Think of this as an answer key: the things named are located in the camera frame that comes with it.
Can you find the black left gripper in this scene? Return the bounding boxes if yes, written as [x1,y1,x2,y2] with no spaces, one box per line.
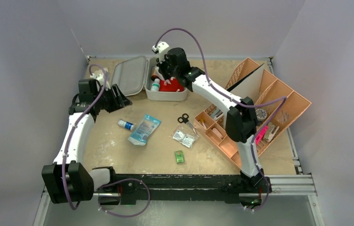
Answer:
[94,84,131,113]

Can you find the red fabric pouch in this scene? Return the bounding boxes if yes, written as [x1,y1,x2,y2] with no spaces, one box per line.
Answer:
[159,77,185,92]

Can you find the brown bottle orange cap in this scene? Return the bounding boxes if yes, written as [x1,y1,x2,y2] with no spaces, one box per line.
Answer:
[151,67,160,81]

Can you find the grey medicine case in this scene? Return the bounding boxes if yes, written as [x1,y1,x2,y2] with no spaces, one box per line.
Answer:
[111,56,188,102]

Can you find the clear white cap bottle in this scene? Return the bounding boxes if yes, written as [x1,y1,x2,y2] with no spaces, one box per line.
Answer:
[150,78,161,92]

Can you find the blue clear wipes packet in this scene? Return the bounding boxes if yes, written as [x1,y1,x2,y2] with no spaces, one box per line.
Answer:
[127,114,161,146]

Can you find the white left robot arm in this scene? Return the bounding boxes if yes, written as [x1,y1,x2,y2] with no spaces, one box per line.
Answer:
[41,79,132,204]

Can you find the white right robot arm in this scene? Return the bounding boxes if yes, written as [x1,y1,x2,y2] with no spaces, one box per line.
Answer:
[152,46,269,192]

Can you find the white bottle blue label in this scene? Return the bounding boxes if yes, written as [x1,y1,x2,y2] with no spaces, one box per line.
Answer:
[118,119,135,131]

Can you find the grey stapler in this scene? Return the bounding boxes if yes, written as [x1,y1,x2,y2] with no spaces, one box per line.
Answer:
[210,108,224,121]

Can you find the clear bag of sachets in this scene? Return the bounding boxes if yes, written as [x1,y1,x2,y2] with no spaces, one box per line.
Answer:
[170,123,199,148]

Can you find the pink eraser block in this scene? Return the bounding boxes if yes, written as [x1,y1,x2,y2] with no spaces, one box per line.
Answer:
[211,127,223,139]

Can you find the small green box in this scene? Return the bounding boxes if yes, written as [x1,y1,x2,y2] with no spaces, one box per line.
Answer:
[174,150,185,164]

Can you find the peach plastic desk organizer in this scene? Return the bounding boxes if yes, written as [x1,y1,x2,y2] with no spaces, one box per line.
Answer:
[194,58,311,169]

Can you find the pink sticky note block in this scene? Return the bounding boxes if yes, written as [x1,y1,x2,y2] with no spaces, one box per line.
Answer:
[255,125,268,145]

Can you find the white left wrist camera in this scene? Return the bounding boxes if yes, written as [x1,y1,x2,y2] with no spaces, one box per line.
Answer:
[90,70,111,91]

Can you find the black handled scissors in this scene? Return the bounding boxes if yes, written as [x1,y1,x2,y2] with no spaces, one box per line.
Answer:
[177,113,198,135]

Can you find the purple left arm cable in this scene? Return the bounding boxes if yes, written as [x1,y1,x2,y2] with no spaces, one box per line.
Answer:
[61,64,151,218]

